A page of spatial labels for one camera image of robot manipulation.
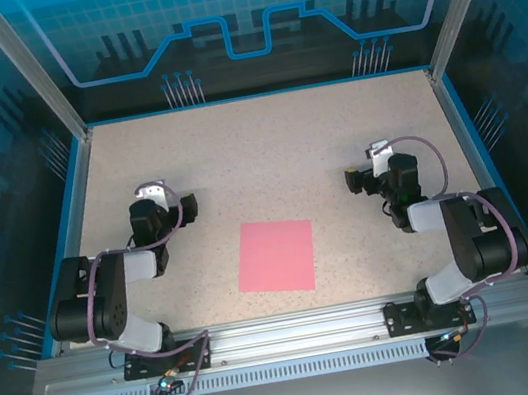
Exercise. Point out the pink square paper sheet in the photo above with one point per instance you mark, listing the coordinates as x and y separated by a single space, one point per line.
276 256

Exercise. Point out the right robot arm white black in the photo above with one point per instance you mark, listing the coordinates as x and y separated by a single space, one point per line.
463 235

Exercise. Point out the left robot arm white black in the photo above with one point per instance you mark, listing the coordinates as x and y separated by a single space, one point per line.
113 294

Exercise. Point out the blue table edge strip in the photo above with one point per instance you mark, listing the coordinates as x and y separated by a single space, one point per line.
491 169
62 241

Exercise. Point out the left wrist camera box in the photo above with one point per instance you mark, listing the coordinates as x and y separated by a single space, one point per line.
152 193

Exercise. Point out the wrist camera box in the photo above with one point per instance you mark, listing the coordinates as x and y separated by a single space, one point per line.
381 157
152 193

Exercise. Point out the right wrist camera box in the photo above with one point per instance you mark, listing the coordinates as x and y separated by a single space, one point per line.
381 157

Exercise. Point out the aluminium side rail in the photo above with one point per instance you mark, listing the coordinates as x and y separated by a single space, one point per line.
74 239
477 172

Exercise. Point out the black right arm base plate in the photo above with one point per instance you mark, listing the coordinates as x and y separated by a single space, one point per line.
396 320

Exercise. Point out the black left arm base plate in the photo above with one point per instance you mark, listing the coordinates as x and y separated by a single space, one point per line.
133 369

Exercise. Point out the aluminium mounting rail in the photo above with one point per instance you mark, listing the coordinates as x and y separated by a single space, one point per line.
292 335

